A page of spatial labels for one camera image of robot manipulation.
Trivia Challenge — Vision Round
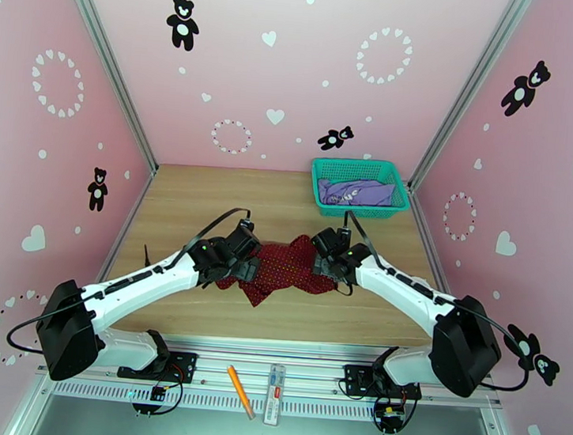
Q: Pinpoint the red polka dot cloth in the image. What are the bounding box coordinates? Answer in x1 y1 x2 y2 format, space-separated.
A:
210 226 343 314

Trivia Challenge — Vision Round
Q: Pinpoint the light purple shirt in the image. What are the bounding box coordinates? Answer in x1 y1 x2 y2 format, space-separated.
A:
315 175 397 212

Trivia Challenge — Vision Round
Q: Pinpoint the teal plastic mesh basket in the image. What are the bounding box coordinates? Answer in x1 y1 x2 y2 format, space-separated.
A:
307 154 414 224

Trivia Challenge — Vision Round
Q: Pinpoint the orange pen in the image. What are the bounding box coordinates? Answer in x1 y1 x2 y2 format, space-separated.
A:
222 365 261 422

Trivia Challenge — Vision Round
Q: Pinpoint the circuit board with yellow connector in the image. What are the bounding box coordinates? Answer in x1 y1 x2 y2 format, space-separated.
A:
374 402 409 432

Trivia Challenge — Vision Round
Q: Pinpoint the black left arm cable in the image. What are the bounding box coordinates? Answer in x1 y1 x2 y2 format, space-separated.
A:
6 190 254 370

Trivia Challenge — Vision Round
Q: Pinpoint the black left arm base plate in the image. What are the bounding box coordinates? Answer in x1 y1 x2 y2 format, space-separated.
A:
116 346 199 384

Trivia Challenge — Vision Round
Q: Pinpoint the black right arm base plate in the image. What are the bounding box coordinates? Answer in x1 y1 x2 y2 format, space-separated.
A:
341 363 424 402

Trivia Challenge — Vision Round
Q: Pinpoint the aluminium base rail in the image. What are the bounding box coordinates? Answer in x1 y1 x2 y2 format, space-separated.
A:
35 323 504 422

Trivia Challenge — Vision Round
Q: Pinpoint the aluminium frame post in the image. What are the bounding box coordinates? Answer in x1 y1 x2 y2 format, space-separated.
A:
409 0 533 198
40 0 172 172

